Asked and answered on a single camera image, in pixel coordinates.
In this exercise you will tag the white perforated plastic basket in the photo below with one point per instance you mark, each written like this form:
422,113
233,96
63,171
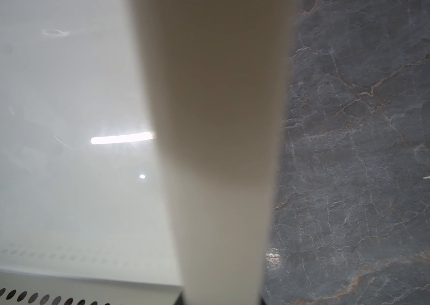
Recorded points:
139,149

